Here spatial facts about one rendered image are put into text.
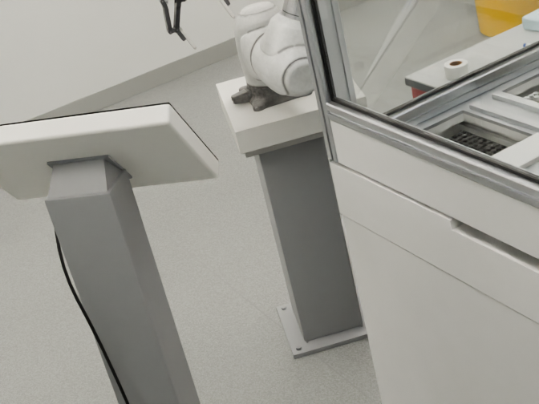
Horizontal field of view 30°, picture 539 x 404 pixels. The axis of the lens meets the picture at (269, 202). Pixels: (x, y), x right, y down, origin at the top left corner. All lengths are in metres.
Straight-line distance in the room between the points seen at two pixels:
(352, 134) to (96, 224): 0.60
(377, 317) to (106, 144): 0.76
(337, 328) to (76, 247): 1.23
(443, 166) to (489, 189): 0.12
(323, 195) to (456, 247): 1.12
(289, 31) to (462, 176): 0.94
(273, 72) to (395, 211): 0.70
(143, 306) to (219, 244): 1.67
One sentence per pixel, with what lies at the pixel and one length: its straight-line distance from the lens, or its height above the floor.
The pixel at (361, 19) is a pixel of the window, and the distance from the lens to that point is 1.97.
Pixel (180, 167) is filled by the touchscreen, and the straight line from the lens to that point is 2.27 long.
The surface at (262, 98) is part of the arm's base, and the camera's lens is 2.92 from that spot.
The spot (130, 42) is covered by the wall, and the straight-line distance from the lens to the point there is 5.73.
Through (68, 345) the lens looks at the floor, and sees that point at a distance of 3.68.
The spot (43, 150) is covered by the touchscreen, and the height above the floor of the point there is 1.13.
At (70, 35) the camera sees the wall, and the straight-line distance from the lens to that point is 5.60.
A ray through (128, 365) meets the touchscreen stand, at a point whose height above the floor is 0.55.
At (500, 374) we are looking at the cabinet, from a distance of 2.09.
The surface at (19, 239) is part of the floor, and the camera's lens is 4.54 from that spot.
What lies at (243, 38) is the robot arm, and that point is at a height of 1.05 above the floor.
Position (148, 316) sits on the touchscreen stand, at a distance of 2.35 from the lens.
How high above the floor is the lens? 1.92
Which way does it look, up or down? 27 degrees down
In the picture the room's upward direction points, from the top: 14 degrees counter-clockwise
